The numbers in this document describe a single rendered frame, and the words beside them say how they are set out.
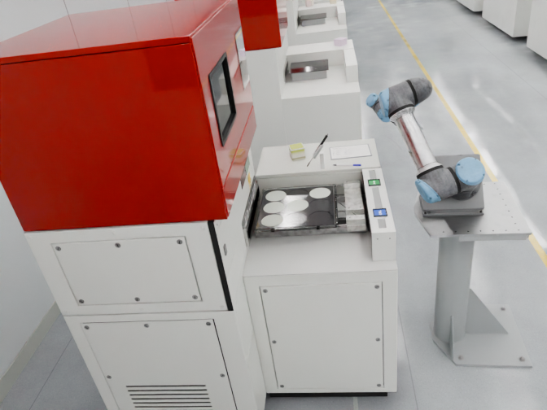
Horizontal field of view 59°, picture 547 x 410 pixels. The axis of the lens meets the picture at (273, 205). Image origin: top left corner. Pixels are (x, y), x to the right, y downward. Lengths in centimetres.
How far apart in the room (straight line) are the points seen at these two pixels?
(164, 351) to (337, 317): 73
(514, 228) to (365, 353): 84
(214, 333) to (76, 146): 88
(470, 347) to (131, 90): 212
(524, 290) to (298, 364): 152
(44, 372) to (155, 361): 117
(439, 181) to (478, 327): 105
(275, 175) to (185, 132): 101
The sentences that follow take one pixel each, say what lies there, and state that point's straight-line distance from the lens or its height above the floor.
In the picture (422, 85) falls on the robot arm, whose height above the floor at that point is 138.
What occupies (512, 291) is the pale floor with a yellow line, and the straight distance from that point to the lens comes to 321.
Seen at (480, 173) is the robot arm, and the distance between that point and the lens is 210.
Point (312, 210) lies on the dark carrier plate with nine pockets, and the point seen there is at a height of 90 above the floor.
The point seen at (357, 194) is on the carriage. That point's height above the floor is 88.
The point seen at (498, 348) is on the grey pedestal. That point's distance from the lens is 284.
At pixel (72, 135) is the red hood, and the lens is 162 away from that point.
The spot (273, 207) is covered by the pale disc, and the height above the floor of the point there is 90.
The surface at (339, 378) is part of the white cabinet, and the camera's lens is 240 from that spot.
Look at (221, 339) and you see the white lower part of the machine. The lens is 197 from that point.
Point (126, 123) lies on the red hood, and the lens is 153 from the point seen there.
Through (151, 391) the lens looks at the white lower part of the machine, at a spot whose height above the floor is 36.
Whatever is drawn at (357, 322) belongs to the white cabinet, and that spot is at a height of 54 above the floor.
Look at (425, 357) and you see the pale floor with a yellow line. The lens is 275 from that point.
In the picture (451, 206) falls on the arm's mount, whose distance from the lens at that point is 227.
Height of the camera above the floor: 205
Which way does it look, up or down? 31 degrees down
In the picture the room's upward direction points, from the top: 8 degrees counter-clockwise
